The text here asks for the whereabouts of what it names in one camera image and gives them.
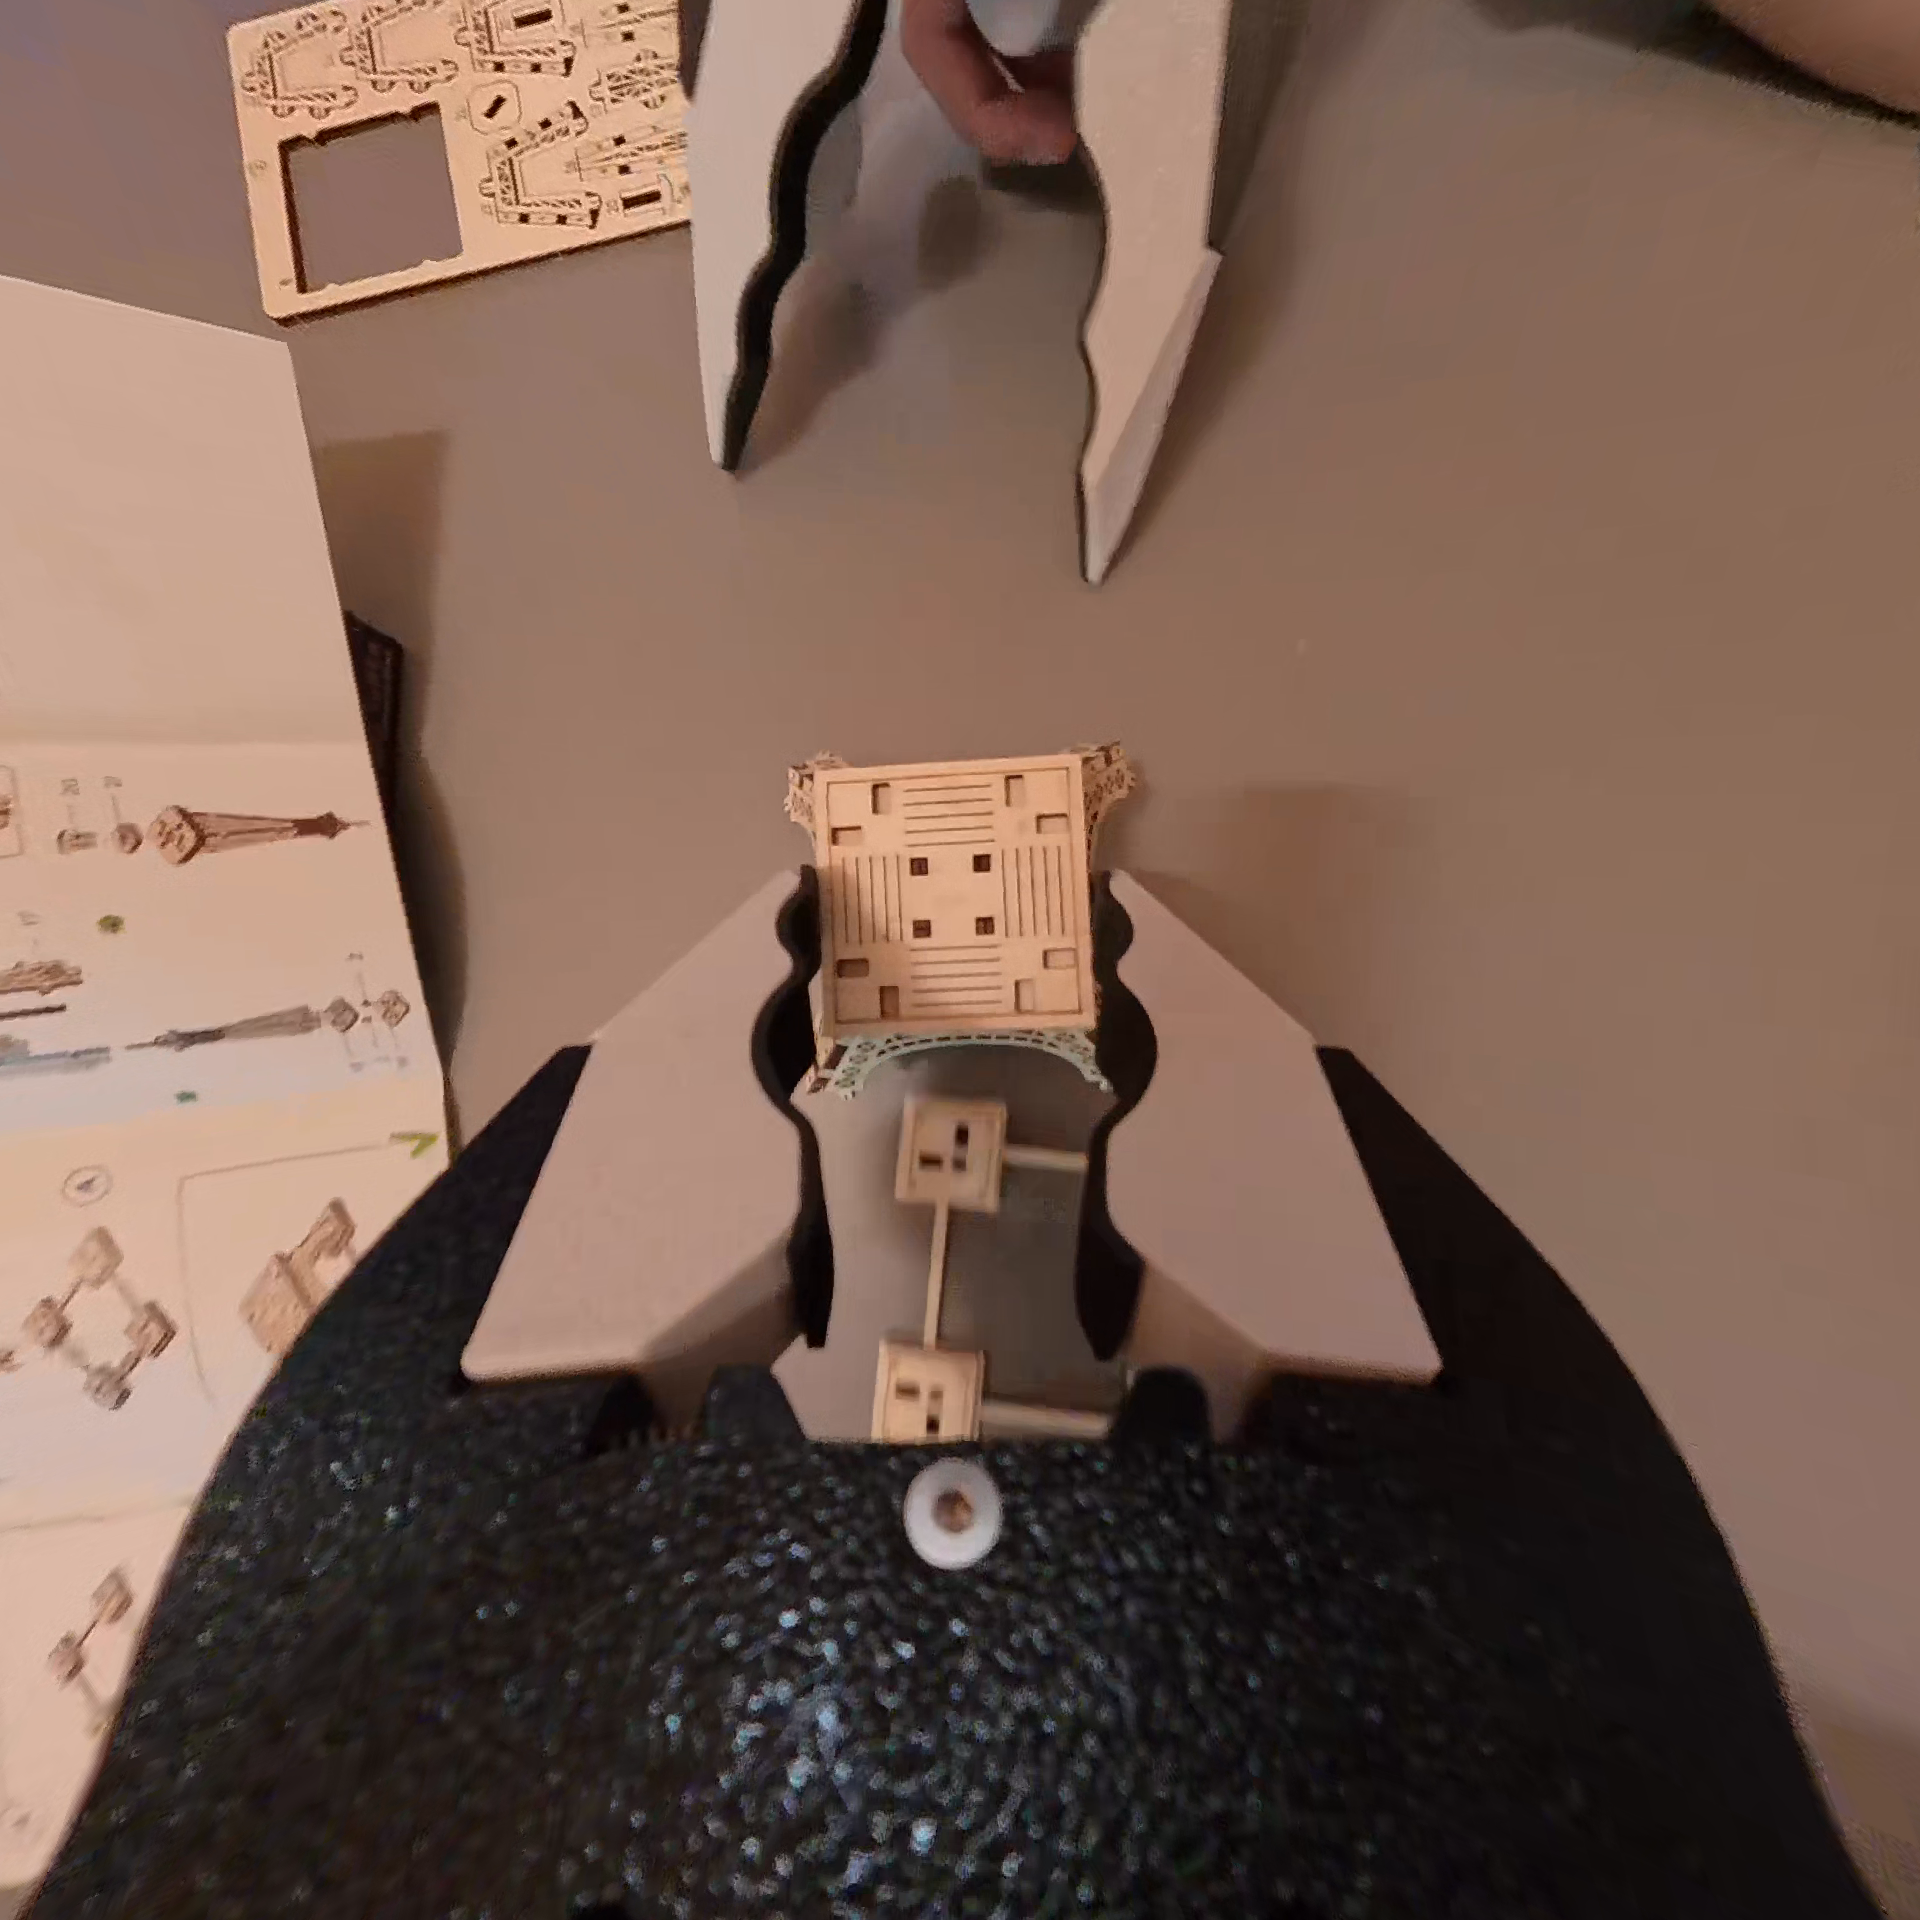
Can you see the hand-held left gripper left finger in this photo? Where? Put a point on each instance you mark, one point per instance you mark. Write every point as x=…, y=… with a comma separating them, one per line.
x=646, y=1172

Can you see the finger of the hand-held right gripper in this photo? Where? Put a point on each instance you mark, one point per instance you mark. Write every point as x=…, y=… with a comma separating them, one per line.
x=750, y=182
x=1163, y=226

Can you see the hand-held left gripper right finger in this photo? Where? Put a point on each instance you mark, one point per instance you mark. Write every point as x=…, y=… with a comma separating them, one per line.
x=1261, y=1172

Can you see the wooden square base frame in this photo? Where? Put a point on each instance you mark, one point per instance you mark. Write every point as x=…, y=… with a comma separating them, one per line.
x=949, y=1149

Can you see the wooden tower arch model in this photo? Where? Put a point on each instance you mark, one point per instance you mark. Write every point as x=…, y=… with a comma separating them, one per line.
x=954, y=901

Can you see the person's right forearm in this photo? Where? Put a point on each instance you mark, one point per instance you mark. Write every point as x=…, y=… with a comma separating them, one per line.
x=1845, y=30

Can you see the grey desk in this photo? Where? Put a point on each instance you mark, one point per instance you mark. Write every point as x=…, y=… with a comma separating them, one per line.
x=1501, y=676

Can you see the person's right hand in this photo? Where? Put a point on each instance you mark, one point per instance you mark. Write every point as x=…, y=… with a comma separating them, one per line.
x=974, y=106

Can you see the wooden laser-cut parts sheet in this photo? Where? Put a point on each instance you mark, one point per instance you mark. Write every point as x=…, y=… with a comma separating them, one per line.
x=268, y=182

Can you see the paper instruction sheet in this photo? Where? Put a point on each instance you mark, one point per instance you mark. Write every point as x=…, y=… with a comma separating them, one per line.
x=149, y=525

